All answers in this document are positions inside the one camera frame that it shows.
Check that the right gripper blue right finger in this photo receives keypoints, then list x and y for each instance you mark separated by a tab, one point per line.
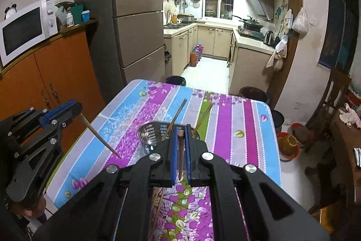
197	173

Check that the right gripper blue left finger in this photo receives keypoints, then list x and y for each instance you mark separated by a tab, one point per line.
165	174

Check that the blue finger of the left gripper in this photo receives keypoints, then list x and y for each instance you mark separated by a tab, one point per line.
64	113

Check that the wooden chopstick with green band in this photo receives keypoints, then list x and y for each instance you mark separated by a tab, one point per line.
181	144

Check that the orange wooden cabinet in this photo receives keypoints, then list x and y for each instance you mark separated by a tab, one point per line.
53	73

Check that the blue perforated utensil holder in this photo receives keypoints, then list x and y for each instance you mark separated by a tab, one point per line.
150	134

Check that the floral striped tablecloth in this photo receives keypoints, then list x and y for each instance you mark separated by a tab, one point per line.
159	121

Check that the white bottle on cabinet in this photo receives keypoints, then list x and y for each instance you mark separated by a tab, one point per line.
69	20

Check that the white microwave oven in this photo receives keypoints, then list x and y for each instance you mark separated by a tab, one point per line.
27	28

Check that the black waste bin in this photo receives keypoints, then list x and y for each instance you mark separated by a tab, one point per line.
176	80

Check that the orange plastic basin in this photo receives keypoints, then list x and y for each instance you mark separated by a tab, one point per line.
288	147

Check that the dark clay pot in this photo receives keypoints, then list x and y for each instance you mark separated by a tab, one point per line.
253	93

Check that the alarm clock on microwave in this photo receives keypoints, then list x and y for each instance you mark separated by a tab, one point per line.
9	11

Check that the grey refrigerator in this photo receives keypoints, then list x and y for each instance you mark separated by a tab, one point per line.
128	43

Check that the dark wooden chair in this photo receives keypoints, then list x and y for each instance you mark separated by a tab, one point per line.
321	119

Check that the hanging cloth rag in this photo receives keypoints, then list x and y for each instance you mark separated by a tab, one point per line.
279	54

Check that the electric kettle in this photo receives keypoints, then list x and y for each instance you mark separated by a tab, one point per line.
269	38

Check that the cluttered wooden side table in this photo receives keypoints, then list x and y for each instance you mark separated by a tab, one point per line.
338	210

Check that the black wok on stove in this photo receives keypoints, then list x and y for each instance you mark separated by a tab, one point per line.
250	24

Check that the hanging white plastic bag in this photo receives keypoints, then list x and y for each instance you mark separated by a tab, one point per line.
300	23

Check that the range hood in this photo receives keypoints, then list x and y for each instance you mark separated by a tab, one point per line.
263	9

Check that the dark window with frame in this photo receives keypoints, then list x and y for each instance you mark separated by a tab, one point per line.
341	35

